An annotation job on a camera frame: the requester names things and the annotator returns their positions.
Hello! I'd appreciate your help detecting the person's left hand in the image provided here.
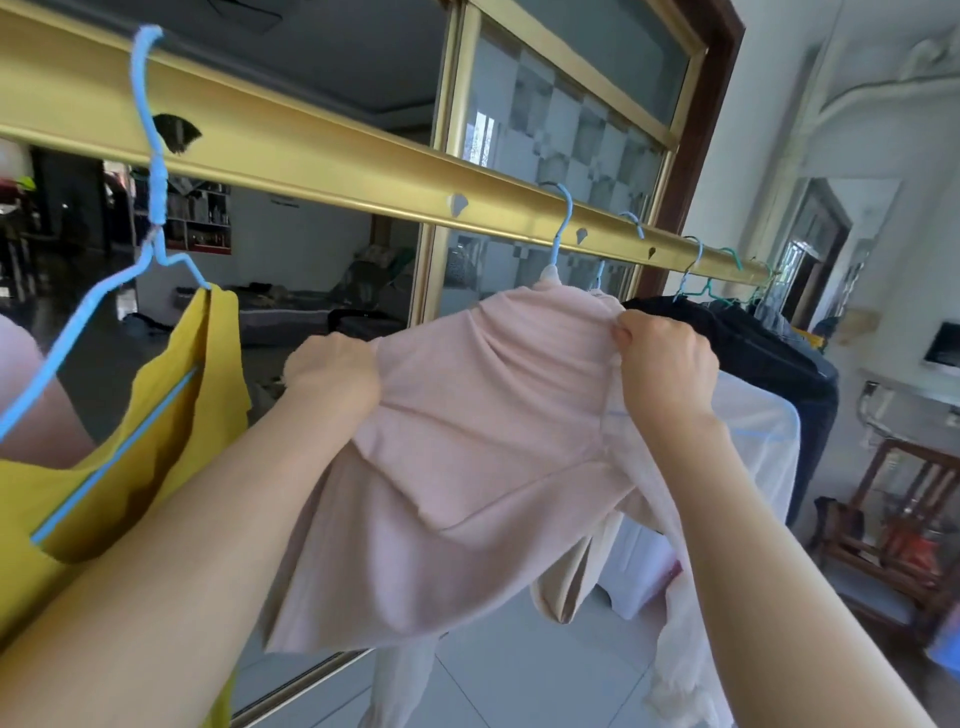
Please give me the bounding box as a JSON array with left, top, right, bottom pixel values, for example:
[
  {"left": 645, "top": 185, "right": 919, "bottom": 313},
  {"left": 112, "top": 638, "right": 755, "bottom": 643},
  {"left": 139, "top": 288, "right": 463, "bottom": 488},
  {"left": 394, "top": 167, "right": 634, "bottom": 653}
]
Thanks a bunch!
[{"left": 281, "top": 332, "right": 385, "bottom": 423}]

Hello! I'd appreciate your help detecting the person's right hand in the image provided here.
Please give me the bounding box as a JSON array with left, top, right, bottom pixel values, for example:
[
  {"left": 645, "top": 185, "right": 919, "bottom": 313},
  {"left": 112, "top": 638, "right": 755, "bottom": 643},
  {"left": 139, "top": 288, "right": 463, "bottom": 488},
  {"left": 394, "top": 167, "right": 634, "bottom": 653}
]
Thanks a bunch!
[{"left": 611, "top": 308, "right": 723, "bottom": 434}]

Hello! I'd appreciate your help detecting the blue wire hanger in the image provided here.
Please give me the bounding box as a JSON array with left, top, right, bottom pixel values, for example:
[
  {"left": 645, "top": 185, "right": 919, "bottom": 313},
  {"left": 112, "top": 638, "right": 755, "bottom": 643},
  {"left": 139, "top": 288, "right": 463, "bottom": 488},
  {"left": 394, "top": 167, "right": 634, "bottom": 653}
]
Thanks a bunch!
[
  {"left": 673, "top": 236, "right": 708, "bottom": 304},
  {"left": 538, "top": 182, "right": 576, "bottom": 286},
  {"left": 588, "top": 212, "right": 647, "bottom": 296},
  {"left": 0, "top": 24, "right": 216, "bottom": 547}
]

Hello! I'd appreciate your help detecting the black sheer blouse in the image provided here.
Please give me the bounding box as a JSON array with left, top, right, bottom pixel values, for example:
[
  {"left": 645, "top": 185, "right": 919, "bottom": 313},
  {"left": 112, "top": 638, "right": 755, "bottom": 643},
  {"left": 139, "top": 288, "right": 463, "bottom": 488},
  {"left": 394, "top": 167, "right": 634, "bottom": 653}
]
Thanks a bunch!
[{"left": 622, "top": 294, "right": 840, "bottom": 528}]

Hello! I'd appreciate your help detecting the sheer white lace-collar shirt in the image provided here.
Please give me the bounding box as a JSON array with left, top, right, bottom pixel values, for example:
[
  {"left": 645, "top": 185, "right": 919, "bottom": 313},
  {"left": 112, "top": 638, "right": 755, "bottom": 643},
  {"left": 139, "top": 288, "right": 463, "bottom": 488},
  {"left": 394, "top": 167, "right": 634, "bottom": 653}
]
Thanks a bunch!
[{"left": 258, "top": 266, "right": 802, "bottom": 658}]

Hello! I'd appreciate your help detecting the gold clothes rail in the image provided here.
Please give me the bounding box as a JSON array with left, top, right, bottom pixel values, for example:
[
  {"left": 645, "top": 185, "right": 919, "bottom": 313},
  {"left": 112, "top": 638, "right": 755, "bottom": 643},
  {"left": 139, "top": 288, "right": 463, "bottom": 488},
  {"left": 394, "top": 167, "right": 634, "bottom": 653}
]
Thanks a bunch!
[{"left": 0, "top": 0, "right": 778, "bottom": 290}]

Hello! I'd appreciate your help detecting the pale pink blouse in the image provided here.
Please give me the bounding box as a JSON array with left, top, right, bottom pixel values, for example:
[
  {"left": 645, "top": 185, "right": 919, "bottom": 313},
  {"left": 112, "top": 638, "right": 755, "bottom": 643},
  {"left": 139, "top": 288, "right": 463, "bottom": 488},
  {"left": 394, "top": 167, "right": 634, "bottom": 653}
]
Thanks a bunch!
[{"left": 528, "top": 513, "right": 733, "bottom": 728}]

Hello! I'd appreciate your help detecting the pink t-shirt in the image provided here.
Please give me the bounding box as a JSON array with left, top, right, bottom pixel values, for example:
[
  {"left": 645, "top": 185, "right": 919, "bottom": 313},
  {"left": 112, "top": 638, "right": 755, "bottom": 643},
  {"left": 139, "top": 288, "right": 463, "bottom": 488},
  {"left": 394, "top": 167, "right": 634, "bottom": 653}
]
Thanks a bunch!
[{"left": 0, "top": 314, "right": 97, "bottom": 472}]

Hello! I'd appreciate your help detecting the mustard yellow t-shirt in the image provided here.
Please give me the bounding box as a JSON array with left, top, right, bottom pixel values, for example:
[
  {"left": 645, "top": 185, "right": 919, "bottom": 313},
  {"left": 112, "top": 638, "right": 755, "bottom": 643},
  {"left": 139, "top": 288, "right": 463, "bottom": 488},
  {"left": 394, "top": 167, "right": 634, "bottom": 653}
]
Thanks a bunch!
[{"left": 0, "top": 283, "right": 253, "bottom": 728}]

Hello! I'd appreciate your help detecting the person's right forearm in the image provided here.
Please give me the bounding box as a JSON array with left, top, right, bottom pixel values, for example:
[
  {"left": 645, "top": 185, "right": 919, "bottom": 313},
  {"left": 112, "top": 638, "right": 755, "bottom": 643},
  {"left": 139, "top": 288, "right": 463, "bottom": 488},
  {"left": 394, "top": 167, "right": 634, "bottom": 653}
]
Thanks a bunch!
[{"left": 637, "top": 408, "right": 939, "bottom": 728}]

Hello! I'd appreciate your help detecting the person's left forearm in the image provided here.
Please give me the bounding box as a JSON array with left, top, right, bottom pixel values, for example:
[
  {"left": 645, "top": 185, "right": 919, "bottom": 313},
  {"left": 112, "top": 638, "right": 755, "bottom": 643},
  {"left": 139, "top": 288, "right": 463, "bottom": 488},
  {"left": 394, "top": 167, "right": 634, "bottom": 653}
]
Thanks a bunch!
[{"left": 0, "top": 382, "right": 376, "bottom": 728}]

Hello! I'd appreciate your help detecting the grey sofa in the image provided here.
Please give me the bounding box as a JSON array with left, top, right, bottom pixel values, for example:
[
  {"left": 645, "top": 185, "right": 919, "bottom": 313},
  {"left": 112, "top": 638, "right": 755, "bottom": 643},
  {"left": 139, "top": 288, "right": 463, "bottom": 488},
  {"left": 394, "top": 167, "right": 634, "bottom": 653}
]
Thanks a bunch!
[{"left": 176, "top": 247, "right": 418, "bottom": 348}]

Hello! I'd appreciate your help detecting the gold framed glass door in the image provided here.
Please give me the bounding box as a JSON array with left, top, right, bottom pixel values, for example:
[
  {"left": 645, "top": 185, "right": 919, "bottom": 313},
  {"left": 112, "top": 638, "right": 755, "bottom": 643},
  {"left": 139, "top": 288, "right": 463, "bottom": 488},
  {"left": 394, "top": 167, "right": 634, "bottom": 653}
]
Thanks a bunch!
[{"left": 232, "top": 0, "right": 710, "bottom": 728}]

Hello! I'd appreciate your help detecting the wooden chair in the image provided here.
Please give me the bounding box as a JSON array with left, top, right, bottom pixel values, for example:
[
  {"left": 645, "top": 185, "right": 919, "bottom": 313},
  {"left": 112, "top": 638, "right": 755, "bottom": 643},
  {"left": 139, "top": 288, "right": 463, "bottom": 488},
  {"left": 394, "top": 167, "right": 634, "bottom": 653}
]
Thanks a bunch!
[{"left": 813, "top": 438, "right": 960, "bottom": 640}]

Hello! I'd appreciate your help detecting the teal wire hanger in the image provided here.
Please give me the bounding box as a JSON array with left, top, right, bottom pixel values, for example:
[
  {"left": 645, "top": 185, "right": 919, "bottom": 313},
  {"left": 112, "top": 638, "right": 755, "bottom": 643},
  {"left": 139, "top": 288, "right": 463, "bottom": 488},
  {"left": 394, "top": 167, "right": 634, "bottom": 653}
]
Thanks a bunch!
[{"left": 701, "top": 248, "right": 745, "bottom": 309}]

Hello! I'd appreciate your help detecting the indoor wall shelf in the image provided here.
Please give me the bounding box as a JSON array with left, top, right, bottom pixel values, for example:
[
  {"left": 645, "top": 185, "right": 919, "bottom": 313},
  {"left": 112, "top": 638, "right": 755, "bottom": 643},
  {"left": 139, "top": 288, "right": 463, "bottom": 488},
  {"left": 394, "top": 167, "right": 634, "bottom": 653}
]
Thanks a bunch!
[{"left": 131, "top": 176, "right": 234, "bottom": 258}]

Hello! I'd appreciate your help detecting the brown door frame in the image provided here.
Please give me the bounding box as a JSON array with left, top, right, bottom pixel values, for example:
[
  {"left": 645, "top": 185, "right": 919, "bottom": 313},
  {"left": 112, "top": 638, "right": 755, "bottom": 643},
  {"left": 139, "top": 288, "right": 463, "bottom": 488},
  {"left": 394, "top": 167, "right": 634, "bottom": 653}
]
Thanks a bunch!
[{"left": 633, "top": 0, "right": 748, "bottom": 298}]

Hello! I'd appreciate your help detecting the white ornate arch frame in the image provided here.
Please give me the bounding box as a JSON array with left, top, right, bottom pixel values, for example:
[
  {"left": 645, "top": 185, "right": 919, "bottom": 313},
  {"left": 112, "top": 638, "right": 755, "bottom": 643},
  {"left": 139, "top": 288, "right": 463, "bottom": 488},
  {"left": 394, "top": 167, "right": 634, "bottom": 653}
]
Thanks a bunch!
[{"left": 742, "top": 22, "right": 960, "bottom": 333}]

